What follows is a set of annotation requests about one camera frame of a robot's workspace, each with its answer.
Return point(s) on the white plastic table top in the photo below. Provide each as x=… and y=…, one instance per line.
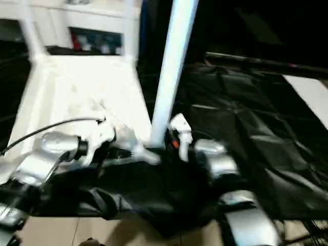
x=82, y=87

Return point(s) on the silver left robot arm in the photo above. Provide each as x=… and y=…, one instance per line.
x=36, y=164

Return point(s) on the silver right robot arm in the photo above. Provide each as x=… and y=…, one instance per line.
x=220, y=164

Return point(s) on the black plastic mat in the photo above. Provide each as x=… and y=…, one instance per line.
x=256, y=138

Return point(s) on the red bottle in cabinet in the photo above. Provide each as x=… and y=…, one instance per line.
x=76, y=41

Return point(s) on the long black bar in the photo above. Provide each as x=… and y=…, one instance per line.
x=266, y=62

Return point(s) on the white cabinet with glass doors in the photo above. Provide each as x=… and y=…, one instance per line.
x=92, y=18

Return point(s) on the black floor stand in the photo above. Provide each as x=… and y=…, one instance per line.
x=307, y=233

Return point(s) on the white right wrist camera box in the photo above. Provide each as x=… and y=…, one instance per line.
x=180, y=128

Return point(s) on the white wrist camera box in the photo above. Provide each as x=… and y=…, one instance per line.
x=100, y=136
x=180, y=128

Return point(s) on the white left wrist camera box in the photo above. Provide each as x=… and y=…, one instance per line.
x=100, y=136

